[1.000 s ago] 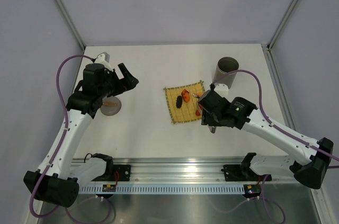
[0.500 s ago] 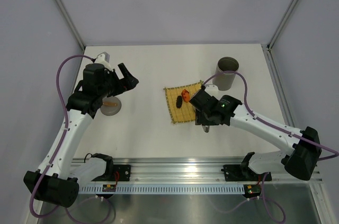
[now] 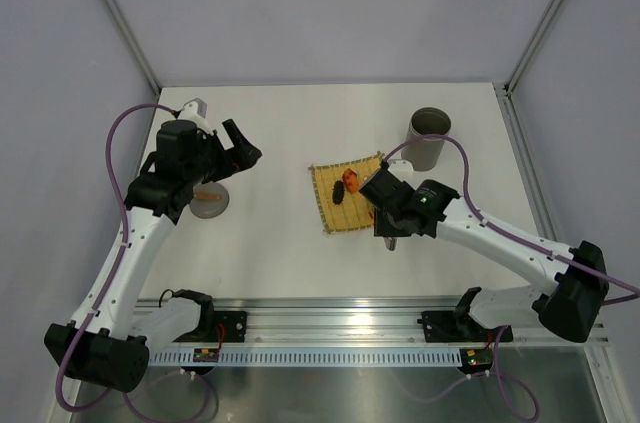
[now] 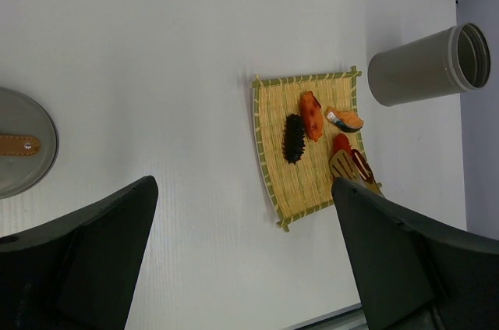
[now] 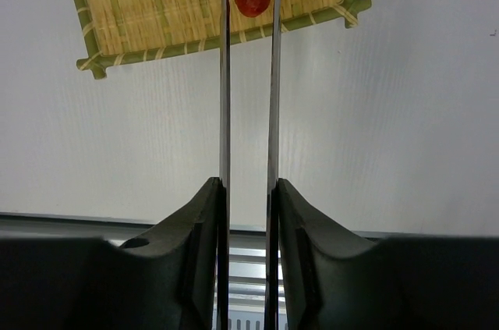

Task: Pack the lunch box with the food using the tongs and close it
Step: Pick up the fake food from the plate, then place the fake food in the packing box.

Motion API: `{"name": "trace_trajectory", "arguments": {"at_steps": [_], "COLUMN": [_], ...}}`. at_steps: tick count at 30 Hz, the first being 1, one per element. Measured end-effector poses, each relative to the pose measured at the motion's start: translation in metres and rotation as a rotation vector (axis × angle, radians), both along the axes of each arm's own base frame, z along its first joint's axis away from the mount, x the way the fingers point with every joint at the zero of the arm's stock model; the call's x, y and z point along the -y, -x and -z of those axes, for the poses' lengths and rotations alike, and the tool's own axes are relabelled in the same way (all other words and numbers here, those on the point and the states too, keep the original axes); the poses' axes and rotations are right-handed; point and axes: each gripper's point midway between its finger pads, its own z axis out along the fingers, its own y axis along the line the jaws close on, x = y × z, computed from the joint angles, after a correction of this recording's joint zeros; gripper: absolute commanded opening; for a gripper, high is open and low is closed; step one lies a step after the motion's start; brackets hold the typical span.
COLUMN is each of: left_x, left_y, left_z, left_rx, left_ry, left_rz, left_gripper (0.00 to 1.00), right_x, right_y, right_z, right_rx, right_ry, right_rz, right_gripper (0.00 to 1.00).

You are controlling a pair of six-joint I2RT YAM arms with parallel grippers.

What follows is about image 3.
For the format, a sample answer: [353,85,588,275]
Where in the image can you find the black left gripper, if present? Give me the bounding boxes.
[184,119,260,186]

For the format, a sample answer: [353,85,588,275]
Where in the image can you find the orange fried fish toy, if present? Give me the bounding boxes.
[342,168,360,194]

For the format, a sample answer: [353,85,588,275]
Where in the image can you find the black sea cucumber toy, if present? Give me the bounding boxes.
[332,180,346,205]

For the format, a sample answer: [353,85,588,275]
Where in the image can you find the bamboo woven tray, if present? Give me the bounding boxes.
[309,152,384,234]

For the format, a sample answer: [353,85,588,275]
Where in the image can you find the grey metal lunch canister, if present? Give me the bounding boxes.
[401,107,451,172]

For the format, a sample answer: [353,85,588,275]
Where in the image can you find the stainless steel tongs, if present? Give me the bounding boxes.
[384,237,397,251]

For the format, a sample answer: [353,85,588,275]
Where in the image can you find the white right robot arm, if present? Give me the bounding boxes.
[359,165,609,343]

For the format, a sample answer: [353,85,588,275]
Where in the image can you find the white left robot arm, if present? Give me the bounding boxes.
[44,119,262,393]

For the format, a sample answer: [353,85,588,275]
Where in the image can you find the grey canister lid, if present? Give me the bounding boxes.
[189,182,230,219]

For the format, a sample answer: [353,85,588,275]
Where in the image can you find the right small circuit board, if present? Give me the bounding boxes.
[461,349,492,367]

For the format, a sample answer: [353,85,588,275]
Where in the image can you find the small circuit board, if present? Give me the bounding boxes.
[461,349,492,367]
[193,348,219,364]

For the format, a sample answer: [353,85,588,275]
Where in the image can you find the left small circuit board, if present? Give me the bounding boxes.
[193,348,219,364]

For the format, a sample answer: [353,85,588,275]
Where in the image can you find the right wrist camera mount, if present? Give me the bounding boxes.
[388,159,414,184]

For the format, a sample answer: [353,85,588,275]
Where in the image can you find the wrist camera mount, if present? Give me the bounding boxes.
[176,98,208,129]
[388,159,414,184]

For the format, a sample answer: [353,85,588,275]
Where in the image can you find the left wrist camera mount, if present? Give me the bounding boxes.
[176,98,208,129]

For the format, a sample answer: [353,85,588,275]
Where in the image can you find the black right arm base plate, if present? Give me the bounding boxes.
[417,310,499,343]

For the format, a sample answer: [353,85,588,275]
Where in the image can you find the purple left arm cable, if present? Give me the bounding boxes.
[55,103,226,422]

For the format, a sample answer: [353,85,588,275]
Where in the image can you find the white slotted cable duct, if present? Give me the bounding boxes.
[149,347,462,368]

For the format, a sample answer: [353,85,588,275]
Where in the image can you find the aluminium front rail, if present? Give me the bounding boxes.
[67,296,609,348]

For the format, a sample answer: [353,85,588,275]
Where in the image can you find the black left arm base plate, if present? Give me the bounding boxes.
[176,310,248,343]

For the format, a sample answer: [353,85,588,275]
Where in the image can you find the left aluminium frame post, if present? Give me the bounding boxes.
[100,0,162,98]

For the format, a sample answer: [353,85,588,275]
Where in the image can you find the aluminium frame post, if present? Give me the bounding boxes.
[100,0,162,98]
[503,0,567,97]

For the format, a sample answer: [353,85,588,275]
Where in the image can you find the right aluminium frame post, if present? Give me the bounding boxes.
[503,0,567,97]

